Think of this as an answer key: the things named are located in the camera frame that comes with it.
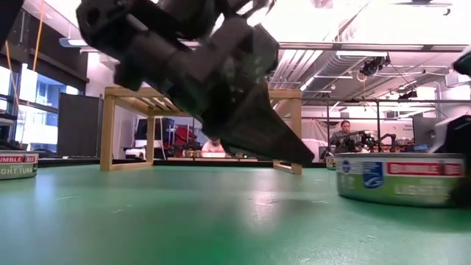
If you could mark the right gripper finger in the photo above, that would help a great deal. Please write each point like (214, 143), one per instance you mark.
(465, 140)

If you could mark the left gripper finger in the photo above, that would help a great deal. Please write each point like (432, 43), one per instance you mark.
(257, 114)
(243, 144)

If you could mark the wooden slatted shelf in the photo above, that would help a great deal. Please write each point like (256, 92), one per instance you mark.
(107, 129)

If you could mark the black computer monitor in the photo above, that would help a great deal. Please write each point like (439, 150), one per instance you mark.
(423, 130)

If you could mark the red cart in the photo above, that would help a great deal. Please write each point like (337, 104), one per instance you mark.
(184, 134)

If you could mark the white draped table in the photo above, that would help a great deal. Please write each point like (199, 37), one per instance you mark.
(321, 147)

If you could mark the small black hanging fixture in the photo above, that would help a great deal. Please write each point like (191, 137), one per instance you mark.
(407, 95)

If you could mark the green table mat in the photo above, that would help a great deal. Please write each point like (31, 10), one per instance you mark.
(184, 228)

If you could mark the long strip light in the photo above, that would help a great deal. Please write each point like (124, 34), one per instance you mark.
(73, 42)

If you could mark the black partition panel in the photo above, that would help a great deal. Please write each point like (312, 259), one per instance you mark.
(79, 125)

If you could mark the black hanging camera rig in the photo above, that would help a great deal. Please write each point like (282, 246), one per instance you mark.
(373, 66)

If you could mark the black table frame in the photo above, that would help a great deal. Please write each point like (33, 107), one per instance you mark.
(66, 162)

